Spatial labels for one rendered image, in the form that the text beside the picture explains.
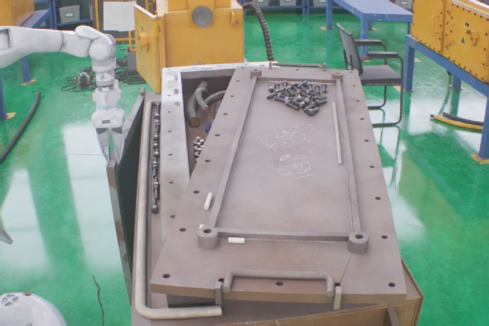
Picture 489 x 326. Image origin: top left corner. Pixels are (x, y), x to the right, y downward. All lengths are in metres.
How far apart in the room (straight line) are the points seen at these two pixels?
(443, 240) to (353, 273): 2.65
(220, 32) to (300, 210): 2.91
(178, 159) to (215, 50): 2.62
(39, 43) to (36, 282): 2.04
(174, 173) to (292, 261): 0.47
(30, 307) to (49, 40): 1.41
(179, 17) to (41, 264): 1.92
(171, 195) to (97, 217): 2.57
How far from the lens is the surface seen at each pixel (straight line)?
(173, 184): 1.34
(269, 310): 1.12
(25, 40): 1.53
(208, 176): 1.31
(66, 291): 3.23
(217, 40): 4.01
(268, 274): 0.98
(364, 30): 7.19
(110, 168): 1.72
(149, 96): 2.25
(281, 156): 1.40
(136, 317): 1.12
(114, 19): 5.50
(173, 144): 1.54
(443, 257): 3.47
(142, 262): 1.23
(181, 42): 3.99
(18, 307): 2.61
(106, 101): 1.65
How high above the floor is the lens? 1.98
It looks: 26 degrees down
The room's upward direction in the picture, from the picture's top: 1 degrees counter-clockwise
